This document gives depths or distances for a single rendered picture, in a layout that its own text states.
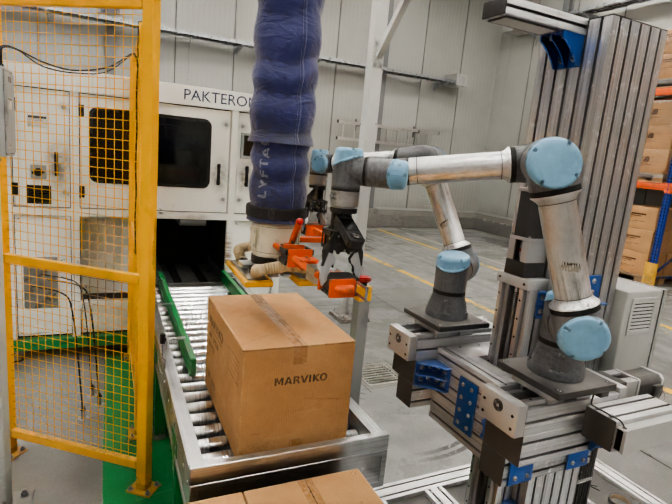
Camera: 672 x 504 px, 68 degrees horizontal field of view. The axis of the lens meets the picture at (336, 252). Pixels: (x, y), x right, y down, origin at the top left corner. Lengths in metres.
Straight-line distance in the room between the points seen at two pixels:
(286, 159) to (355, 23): 10.04
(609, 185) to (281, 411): 1.27
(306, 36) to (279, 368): 1.09
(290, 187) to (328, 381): 0.69
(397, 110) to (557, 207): 10.86
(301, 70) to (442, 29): 11.22
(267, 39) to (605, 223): 1.23
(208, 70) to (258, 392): 9.15
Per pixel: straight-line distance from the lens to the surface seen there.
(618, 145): 1.75
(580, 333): 1.32
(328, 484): 1.76
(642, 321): 1.96
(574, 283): 1.31
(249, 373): 1.67
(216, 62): 10.54
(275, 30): 1.78
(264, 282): 1.72
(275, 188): 1.75
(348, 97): 11.44
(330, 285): 1.27
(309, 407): 1.80
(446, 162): 1.38
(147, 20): 2.20
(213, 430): 2.01
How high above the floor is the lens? 1.58
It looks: 11 degrees down
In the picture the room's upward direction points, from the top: 5 degrees clockwise
